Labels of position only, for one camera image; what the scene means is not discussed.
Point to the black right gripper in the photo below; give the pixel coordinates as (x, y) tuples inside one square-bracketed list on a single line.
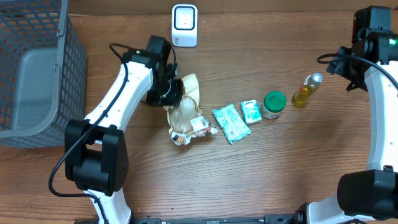
[(343, 66)]

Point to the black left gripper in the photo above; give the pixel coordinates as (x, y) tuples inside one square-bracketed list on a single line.
[(174, 100)]

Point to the brown snack bag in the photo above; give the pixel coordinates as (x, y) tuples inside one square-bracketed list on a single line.
[(186, 120)]

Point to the yellow oil bottle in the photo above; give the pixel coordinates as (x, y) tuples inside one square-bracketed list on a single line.
[(310, 85)]

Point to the teal snack packet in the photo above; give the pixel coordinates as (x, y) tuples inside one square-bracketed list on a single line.
[(231, 123)]

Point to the green lid jar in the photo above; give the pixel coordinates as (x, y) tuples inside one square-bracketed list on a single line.
[(273, 104)]

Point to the tissue pack white green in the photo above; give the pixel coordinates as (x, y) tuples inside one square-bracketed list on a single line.
[(251, 111)]

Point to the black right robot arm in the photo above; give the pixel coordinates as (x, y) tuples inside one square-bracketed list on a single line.
[(371, 65)]

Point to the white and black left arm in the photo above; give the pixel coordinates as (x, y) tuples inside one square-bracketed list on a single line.
[(95, 157)]

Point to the dark grey plastic basket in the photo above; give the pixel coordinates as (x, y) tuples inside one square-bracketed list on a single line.
[(43, 73)]

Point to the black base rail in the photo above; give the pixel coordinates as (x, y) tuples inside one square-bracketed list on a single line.
[(217, 220)]

